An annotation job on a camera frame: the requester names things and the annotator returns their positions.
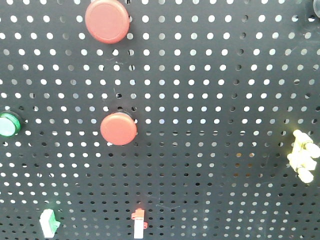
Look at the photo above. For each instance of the black knob at top edge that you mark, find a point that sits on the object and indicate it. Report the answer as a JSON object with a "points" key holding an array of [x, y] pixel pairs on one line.
{"points": [[316, 7]]}

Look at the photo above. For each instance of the red mushroom push button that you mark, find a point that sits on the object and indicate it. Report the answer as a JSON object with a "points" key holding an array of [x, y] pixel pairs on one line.
{"points": [[118, 128]]}

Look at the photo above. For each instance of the black perforated pegboard panel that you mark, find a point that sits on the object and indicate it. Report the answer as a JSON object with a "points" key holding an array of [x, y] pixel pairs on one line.
{"points": [[215, 88]]}

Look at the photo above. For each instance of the large upper red push button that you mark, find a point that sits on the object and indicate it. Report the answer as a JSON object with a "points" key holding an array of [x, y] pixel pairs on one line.
{"points": [[107, 21]]}

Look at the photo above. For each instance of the green round push button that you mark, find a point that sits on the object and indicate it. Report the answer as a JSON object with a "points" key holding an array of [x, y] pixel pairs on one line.
{"points": [[10, 123]]}

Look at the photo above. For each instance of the white and red rocker switch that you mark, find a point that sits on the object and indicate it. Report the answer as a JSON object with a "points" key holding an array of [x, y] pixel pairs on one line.
{"points": [[139, 224]]}

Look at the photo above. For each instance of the white and green rocker switch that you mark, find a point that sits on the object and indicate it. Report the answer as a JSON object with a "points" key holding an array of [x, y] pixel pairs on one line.
{"points": [[48, 223]]}

